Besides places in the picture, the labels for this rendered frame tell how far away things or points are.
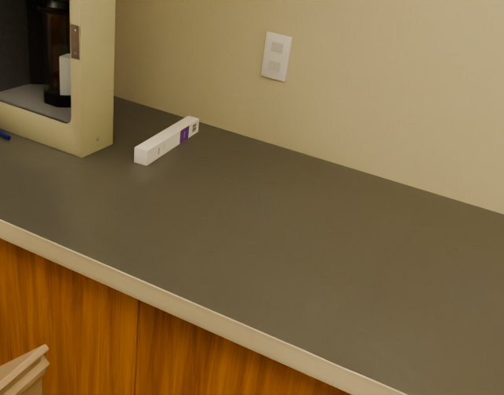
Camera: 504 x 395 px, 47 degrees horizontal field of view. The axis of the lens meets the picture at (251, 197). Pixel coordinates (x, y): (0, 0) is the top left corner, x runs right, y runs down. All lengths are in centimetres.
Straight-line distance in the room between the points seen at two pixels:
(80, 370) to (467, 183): 96
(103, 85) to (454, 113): 80
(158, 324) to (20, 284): 33
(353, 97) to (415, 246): 45
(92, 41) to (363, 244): 70
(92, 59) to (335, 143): 63
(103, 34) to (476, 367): 97
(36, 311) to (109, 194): 27
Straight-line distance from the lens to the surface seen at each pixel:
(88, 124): 137
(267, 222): 117
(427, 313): 103
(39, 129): 145
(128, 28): 177
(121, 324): 111
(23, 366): 52
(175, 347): 106
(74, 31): 130
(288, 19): 151
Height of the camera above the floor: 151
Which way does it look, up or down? 27 degrees down
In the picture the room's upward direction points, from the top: 8 degrees clockwise
